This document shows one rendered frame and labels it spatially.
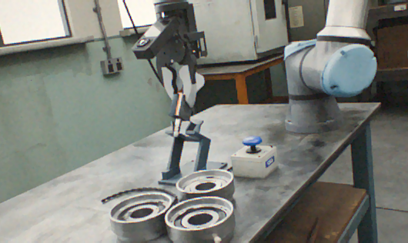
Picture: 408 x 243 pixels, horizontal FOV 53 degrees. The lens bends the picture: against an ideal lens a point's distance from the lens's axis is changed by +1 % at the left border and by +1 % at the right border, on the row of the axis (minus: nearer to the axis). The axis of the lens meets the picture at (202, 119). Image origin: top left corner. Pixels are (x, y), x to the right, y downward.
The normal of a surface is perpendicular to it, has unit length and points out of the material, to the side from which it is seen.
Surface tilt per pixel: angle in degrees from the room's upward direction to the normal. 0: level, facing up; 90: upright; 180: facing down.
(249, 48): 90
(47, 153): 90
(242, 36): 90
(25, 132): 90
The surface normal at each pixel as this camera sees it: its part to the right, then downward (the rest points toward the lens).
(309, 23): -0.57, 0.28
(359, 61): 0.22, 0.32
